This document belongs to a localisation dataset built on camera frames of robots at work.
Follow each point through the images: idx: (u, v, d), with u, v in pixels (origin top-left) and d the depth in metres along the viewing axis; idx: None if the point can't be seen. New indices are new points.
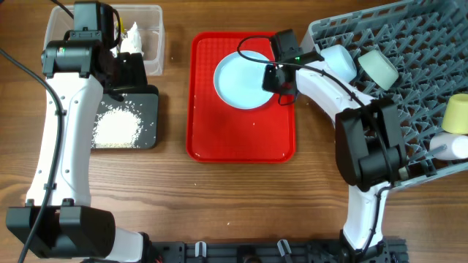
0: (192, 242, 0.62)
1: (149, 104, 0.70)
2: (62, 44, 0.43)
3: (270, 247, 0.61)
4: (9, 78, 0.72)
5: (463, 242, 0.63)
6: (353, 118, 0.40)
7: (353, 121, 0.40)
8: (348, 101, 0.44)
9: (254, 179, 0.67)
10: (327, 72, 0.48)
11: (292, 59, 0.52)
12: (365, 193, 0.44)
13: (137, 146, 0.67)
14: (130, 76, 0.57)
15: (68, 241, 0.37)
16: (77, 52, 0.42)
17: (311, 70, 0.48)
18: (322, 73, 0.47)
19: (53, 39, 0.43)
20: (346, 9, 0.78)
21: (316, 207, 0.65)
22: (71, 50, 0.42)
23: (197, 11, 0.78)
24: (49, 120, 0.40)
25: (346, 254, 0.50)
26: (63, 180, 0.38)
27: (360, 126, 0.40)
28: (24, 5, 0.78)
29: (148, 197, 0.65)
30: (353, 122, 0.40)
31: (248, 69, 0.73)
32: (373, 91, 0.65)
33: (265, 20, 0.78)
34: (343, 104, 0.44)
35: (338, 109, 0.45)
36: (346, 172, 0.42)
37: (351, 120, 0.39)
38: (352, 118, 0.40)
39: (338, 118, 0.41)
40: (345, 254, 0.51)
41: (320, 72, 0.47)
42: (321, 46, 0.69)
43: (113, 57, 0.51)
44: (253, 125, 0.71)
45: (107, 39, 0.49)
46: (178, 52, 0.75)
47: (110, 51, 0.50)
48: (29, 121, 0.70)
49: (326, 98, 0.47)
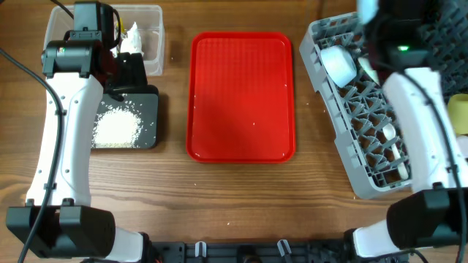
0: (192, 242, 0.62)
1: (149, 104, 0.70)
2: (62, 44, 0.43)
3: (270, 247, 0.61)
4: (9, 78, 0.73)
5: None
6: (443, 204, 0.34)
7: (441, 209, 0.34)
8: (445, 168, 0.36)
9: (254, 179, 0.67)
10: (436, 105, 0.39)
11: (396, 47, 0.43)
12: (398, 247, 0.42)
13: (136, 146, 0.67)
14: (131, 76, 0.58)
15: (68, 240, 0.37)
16: (77, 52, 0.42)
17: (417, 88, 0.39)
18: (429, 101, 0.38)
19: (54, 39, 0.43)
20: (346, 10, 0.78)
21: (316, 207, 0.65)
22: (71, 50, 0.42)
23: (197, 12, 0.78)
24: (50, 120, 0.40)
25: (346, 248, 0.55)
26: (63, 180, 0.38)
27: (444, 212, 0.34)
28: (25, 5, 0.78)
29: (148, 197, 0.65)
30: (442, 208, 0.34)
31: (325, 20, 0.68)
32: (373, 92, 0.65)
33: (265, 20, 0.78)
34: (438, 166, 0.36)
35: (424, 158, 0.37)
36: (397, 232, 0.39)
37: (439, 205, 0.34)
38: (442, 203, 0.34)
39: (423, 195, 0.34)
40: (345, 248, 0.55)
41: (428, 99, 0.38)
42: (321, 45, 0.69)
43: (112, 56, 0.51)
44: (253, 125, 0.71)
45: (107, 38, 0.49)
46: (178, 52, 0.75)
47: (110, 49, 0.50)
48: (29, 121, 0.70)
49: (417, 131, 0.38)
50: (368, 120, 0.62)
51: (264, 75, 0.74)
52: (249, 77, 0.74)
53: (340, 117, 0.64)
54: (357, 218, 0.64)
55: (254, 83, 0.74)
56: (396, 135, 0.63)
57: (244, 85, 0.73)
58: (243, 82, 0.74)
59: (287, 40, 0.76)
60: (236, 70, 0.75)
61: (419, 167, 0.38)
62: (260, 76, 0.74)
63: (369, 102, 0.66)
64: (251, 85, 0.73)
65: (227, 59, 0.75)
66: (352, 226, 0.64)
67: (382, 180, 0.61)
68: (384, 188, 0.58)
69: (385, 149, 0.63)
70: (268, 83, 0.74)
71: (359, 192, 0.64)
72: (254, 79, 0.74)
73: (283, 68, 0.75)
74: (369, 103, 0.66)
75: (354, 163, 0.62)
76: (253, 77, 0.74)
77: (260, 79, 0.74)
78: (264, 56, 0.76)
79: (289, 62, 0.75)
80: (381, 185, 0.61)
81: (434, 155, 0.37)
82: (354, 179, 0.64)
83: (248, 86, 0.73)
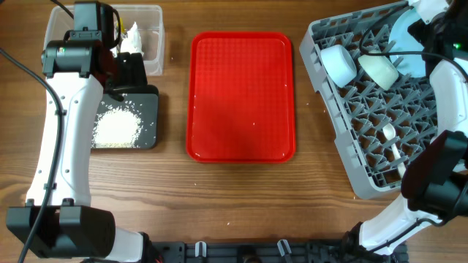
0: (192, 242, 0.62)
1: (149, 104, 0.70)
2: (63, 44, 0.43)
3: (270, 247, 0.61)
4: (9, 78, 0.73)
5: (463, 242, 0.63)
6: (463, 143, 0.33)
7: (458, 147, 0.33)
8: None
9: (255, 179, 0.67)
10: None
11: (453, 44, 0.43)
12: (406, 214, 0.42)
13: (136, 146, 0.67)
14: (131, 76, 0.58)
15: (67, 241, 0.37)
16: (77, 52, 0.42)
17: (457, 69, 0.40)
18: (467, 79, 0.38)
19: (54, 40, 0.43)
20: (346, 9, 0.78)
21: (316, 207, 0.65)
22: (71, 50, 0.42)
23: (197, 12, 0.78)
24: (49, 120, 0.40)
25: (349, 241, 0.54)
26: (63, 180, 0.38)
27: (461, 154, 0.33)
28: (25, 5, 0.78)
29: (148, 197, 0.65)
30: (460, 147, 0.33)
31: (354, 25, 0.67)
32: (373, 91, 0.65)
33: (265, 20, 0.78)
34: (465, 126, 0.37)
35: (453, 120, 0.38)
36: (409, 183, 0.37)
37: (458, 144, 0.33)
38: (460, 144, 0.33)
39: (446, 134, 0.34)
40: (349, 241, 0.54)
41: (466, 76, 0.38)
42: (321, 45, 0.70)
43: (112, 57, 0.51)
44: (253, 125, 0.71)
45: (106, 39, 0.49)
46: (178, 52, 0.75)
47: (110, 48, 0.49)
48: (29, 121, 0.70)
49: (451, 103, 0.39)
50: (368, 120, 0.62)
51: (264, 75, 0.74)
52: (249, 77, 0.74)
53: (340, 117, 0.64)
54: (357, 218, 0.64)
55: (254, 83, 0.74)
56: (396, 136, 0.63)
57: (243, 85, 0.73)
58: (243, 83, 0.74)
59: (287, 40, 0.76)
60: (236, 70, 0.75)
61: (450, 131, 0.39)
62: (260, 76, 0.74)
63: (369, 102, 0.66)
64: (251, 85, 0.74)
65: (227, 60, 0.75)
66: (352, 226, 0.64)
67: (382, 180, 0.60)
68: (384, 188, 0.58)
69: (385, 149, 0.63)
70: (268, 83, 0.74)
71: (360, 193, 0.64)
72: (254, 79, 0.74)
73: (283, 68, 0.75)
74: (369, 103, 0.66)
75: (354, 163, 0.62)
76: (253, 77, 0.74)
77: (260, 79, 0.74)
78: (264, 55, 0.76)
79: (289, 62, 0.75)
80: (381, 185, 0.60)
81: (461, 115, 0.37)
82: (354, 179, 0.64)
83: (248, 87, 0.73)
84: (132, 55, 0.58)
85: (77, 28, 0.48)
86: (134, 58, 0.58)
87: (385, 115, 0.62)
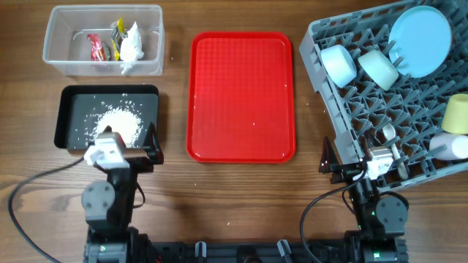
0: (192, 242, 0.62)
1: (149, 104, 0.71)
2: (104, 237, 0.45)
3: (270, 247, 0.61)
4: (9, 78, 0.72)
5: (463, 242, 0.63)
6: None
7: None
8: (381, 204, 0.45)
9: (255, 179, 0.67)
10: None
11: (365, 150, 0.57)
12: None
13: (136, 146, 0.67)
14: (131, 191, 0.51)
15: None
16: (116, 248, 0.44)
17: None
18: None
19: (93, 231, 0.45)
20: (346, 10, 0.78)
21: (316, 207, 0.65)
22: (110, 248, 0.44)
23: (197, 12, 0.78)
24: None
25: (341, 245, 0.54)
26: None
27: None
28: (25, 5, 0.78)
29: (149, 197, 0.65)
30: None
31: (341, 51, 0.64)
32: (373, 92, 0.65)
33: (265, 20, 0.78)
34: None
35: None
36: None
37: None
38: None
39: None
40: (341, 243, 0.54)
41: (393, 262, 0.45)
42: (321, 45, 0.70)
43: (126, 192, 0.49)
44: (253, 125, 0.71)
45: (118, 213, 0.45)
46: (178, 52, 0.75)
47: (121, 196, 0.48)
48: (29, 121, 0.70)
49: None
50: (368, 120, 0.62)
51: (264, 75, 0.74)
52: (249, 77, 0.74)
53: (340, 117, 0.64)
54: None
55: (254, 83, 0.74)
56: (396, 136, 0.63)
57: (243, 84, 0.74)
58: (243, 83, 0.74)
59: (287, 40, 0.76)
60: (236, 70, 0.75)
61: (394, 210, 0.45)
62: (260, 76, 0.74)
63: (369, 102, 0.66)
64: (251, 85, 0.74)
65: (227, 60, 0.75)
66: (351, 226, 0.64)
67: (382, 180, 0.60)
68: (384, 188, 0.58)
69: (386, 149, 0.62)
70: (268, 83, 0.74)
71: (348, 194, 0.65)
72: (254, 79, 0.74)
73: (282, 68, 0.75)
74: (369, 103, 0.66)
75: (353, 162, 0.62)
76: (253, 77, 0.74)
77: (260, 79, 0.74)
78: (264, 55, 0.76)
79: (289, 62, 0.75)
80: (381, 185, 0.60)
81: None
82: None
83: (248, 87, 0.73)
84: (128, 180, 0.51)
85: (90, 217, 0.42)
86: (129, 168, 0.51)
87: (385, 115, 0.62)
